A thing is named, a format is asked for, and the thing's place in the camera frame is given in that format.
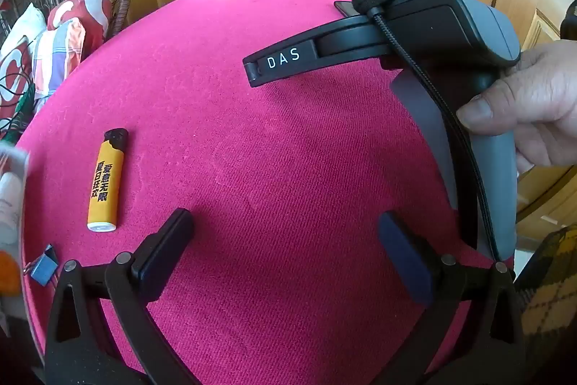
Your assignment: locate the white cushion red print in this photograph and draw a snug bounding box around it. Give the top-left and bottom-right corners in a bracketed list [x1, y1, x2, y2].
[0, 3, 48, 119]

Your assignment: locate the magenta tablecloth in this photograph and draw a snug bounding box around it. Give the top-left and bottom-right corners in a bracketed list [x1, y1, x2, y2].
[18, 0, 517, 385]

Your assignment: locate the small blue component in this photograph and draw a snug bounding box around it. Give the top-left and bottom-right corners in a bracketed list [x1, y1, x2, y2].
[25, 244, 61, 287]

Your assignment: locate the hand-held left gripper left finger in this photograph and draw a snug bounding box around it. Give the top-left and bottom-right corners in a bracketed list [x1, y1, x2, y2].
[44, 207, 195, 385]

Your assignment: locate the plaid cushion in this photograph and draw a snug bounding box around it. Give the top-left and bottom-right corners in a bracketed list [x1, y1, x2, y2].
[32, 19, 86, 106]

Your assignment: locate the round red white cushion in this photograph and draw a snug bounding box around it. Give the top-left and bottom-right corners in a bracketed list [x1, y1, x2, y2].
[47, 0, 113, 40]

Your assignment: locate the person's yellow argyle clothing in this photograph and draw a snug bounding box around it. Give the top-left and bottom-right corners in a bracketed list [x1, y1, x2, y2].
[514, 225, 577, 385]

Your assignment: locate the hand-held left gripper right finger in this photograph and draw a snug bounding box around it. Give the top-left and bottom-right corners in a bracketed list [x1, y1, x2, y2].
[378, 211, 527, 385]

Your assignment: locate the yellow lighter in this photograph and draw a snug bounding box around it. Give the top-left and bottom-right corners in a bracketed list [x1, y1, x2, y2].
[87, 128, 130, 232]

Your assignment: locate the person's right hand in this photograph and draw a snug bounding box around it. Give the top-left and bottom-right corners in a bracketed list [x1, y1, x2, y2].
[456, 40, 577, 176]

